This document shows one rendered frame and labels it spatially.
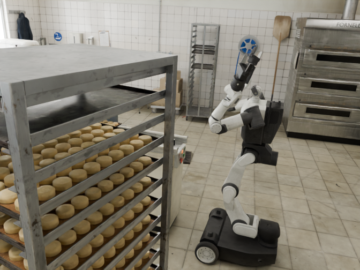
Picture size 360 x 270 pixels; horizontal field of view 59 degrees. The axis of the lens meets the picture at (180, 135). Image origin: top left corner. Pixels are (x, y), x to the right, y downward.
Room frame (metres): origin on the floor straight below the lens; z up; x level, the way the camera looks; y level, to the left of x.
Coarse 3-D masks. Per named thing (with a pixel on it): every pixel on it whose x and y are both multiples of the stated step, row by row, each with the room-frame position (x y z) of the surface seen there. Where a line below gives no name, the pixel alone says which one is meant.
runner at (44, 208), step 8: (152, 144) 1.05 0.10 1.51; (160, 144) 1.10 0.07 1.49; (136, 152) 0.97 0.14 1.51; (144, 152) 1.01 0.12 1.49; (120, 160) 0.89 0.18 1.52; (128, 160) 0.93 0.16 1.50; (104, 168) 0.83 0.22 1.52; (112, 168) 0.86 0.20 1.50; (120, 168) 0.89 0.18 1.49; (96, 176) 0.80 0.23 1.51; (104, 176) 0.83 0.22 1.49; (80, 184) 0.74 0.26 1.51; (88, 184) 0.77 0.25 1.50; (64, 192) 0.69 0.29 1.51; (72, 192) 0.72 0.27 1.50; (80, 192) 0.74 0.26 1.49; (48, 200) 0.65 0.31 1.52; (56, 200) 0.67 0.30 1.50; (64, 200) 0.69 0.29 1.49; (40, 208) 0.63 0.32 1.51; (48, 208) 0.65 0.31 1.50; (16, 224) 0.59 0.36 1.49
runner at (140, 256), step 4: (156, 236) 1.10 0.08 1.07; (152, 240) 1.07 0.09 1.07; (156, 240) 1.10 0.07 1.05; (148, 244) 1.04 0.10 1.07; (152, 244) 1.07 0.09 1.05; (148, 248) 1.04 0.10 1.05; (140, 252) 1.00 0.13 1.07; (144, 252) 1.02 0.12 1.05; (140, 256) 0.99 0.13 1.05; (132, 260) 0.95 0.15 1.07; (136, 260) 0.97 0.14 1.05; (132, 264) 0.95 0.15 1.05; (128, 268) 0.92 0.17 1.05
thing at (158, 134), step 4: (124, 128) 2.88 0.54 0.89; (128, 128) 2.87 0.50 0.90; (144, 132) 2.82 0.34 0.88; (148, 132) 2.81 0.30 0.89; (152, 132) 2.80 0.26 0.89; (156, 132) 2.79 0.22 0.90; (160, 132) 2.79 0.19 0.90; (156, 136) 2.79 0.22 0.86; (160, 136) 2.77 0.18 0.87; (176, 136) 2.73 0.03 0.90; (180, 136) 2.72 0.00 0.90; (184, 136) 2.73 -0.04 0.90; (188, 136) 2.73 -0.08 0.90; (176, 140) 2.73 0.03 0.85; (180, 140) 2.72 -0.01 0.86; (184, 140) 2.71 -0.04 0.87
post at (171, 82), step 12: (168, 72) 1.12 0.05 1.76; (168, 84) 1.12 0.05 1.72; (168, 96) 1.12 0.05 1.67; (168, 108) 1.11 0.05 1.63; (168, 120) 1.11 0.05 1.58; (168, 132) 1.11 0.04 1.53; (168, 144) 1.11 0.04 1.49; (168, 156) 1.11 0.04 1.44; (168, 168) 1.11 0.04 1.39; (168, 180) 1.11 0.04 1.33; (168, 192) 1.11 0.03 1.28; (168, 204) 1.12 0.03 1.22; (168, 216) 1.12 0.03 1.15; (168, 228) 1.12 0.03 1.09; (168, 240) 1.13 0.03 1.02; (168, 252) 1.13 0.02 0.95
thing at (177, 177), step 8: (176, 144) 2.67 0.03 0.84; (152, 152) 2.48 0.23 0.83; (160, 168) 2.45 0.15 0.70; (176, 168) 2.54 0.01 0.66; (152, 176) 2.47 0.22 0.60; (160, 176) 2.45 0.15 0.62; (176, 176) 2.55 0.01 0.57; (176, 184) 2.57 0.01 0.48; (152, 192) 2.47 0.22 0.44; (160, 192) 2.45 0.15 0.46; (176, 192) 2.58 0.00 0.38; (176, 200) 2.59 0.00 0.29; (160, 208) 2.45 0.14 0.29; (176, 208) 2.61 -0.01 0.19; (160, 224) 2.45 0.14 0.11
